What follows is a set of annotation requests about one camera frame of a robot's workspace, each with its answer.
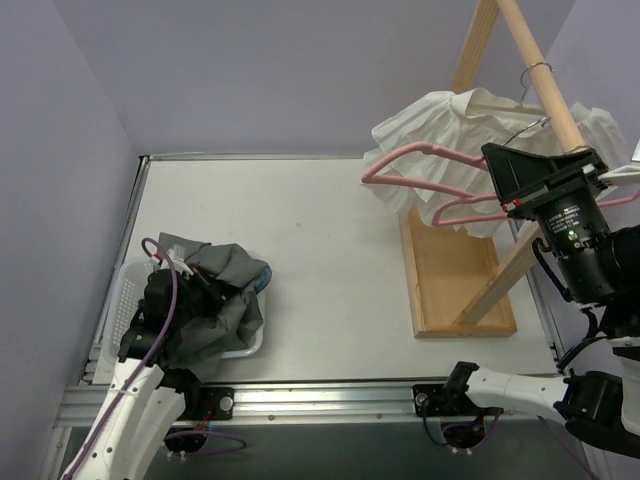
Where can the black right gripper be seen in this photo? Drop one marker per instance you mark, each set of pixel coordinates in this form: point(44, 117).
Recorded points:
point(550, 186)

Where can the aluminium front rail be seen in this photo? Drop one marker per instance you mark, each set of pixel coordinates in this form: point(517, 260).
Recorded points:
point(246, 404)

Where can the wooden clothes rack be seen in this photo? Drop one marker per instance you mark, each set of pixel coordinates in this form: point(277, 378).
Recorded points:
point(457, 285)

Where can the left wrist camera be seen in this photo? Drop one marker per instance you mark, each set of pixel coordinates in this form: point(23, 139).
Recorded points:
point(174, 258)

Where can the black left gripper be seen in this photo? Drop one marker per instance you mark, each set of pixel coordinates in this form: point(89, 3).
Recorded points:
point(198, 286)

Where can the blue denim skirt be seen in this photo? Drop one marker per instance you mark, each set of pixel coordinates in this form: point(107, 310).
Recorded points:
point(262, 280)

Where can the wooden hanger with metal hook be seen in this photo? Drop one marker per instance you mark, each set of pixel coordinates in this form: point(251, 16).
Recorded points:
point(526, 81)

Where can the white skirt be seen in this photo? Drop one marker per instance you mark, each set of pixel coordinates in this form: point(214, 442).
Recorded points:
point(448, 105)

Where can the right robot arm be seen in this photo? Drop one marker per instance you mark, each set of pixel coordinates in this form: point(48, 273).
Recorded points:
point(595, 271)

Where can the white plastic basket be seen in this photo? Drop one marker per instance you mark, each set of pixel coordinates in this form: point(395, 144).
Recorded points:
point(128, 291)

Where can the pink hanger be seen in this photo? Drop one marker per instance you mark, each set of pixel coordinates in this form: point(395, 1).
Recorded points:
point(462, 211)
point(445, 156)

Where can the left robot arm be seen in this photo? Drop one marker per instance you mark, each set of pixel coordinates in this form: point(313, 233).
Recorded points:
point(146, 396)

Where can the grey pleated skirt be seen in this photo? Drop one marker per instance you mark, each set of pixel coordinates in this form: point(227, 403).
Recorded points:
point(233, 327)

